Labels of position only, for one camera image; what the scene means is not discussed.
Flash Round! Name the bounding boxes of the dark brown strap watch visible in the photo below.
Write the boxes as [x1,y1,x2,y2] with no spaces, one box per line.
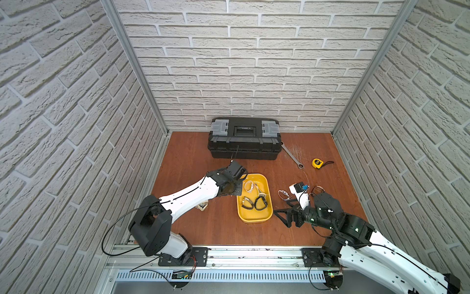
[241,197,255,210]

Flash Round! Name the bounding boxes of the clear white watch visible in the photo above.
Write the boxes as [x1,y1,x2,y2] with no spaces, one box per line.
[244,180,260,195]

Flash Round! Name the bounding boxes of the dark red watch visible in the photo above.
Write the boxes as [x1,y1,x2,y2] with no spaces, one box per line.
[310,185,325,195]

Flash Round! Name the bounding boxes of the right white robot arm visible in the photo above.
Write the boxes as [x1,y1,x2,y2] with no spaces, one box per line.
[274,190,461,294]

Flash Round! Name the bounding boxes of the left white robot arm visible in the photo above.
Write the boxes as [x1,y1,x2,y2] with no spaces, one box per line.
[129,160,248,262]

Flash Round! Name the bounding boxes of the yellow rectangular tray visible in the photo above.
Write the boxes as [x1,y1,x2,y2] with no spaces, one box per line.
[237,173,274,224]

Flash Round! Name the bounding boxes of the black plastic toolbox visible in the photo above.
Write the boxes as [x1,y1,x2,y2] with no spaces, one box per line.
[208,117,282,160]

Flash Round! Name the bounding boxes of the silver combination wrench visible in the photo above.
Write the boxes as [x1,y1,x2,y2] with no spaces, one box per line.
[281,142,304,169]

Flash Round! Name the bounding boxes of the yellow tape measure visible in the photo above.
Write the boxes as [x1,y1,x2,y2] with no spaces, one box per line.
[312,159,324,169]

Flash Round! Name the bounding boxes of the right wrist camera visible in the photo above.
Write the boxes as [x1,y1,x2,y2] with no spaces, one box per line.
[289,182,310,209]

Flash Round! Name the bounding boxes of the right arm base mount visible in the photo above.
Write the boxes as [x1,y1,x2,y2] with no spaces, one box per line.
[301,247,340,268]

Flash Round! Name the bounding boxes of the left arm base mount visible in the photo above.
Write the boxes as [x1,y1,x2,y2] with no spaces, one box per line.
[158,247,209,267]

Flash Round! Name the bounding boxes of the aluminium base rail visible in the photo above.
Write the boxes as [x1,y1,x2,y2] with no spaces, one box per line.
[106,245,405,284]

